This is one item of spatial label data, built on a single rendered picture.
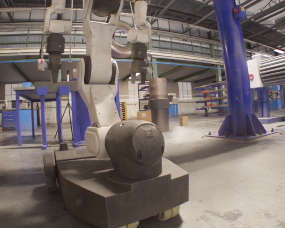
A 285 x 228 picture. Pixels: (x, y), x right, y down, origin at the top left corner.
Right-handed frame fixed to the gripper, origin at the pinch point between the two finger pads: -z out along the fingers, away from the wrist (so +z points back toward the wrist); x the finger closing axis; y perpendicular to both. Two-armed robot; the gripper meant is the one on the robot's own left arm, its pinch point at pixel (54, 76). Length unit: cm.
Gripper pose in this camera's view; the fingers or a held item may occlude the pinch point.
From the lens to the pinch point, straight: 87.9
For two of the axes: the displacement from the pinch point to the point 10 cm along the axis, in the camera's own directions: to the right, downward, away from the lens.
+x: -4.8, -1.5, 8.6
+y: -8.8, 0.4, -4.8
